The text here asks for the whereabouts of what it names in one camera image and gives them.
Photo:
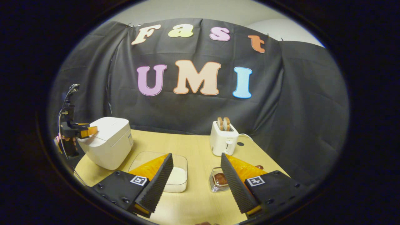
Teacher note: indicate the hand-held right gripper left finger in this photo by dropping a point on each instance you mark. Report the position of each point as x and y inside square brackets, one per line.
[157, 184]

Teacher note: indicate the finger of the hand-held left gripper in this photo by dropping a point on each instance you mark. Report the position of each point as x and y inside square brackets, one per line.
[87, 131]

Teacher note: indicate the black backdrop cloth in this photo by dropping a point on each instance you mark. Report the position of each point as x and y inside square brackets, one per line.
[297, 109]

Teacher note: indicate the white rice cooker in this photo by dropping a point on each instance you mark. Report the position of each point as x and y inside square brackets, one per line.
[109, 147]

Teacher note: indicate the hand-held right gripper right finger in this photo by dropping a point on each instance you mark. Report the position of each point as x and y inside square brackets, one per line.
[236, 187]

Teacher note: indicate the white uncooked rice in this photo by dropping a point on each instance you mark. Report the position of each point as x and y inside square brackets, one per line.
[178, 180]

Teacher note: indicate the clear rice container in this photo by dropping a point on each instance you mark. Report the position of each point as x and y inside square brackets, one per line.
[179, 161]

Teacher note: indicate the brown bread slice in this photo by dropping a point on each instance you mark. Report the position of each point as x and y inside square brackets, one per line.
[220, 124]
[227, 124]

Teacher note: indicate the white toaster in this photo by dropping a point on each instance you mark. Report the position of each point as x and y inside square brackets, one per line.
[223, 143]

